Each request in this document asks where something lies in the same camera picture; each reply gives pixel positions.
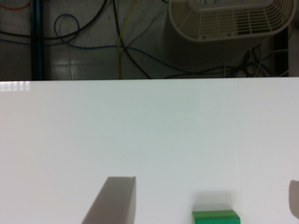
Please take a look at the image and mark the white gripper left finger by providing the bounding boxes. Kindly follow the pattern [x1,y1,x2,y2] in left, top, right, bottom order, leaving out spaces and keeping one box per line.
[81,176,136,224]

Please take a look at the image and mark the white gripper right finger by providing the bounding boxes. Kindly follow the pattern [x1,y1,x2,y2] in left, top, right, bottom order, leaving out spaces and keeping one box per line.
[289,180,299,219]

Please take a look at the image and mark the green block with hole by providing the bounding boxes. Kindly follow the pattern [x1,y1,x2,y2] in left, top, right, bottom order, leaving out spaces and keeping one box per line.
[192,203,241,224]

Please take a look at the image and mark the yellow cable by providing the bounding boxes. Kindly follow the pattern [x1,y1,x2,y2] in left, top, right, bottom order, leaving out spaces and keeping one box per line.
[118,0,138,80]

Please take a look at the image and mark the black cable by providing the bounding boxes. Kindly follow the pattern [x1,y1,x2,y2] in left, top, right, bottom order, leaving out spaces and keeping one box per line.
[0,0,225,79]

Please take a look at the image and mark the dark blue vertical frame post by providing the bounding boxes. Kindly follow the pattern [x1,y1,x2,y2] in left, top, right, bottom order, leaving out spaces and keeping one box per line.
[30,0,44,81]

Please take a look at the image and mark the orange cable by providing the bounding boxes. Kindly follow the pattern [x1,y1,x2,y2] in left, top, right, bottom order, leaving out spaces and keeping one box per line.
[0,0,32,11]

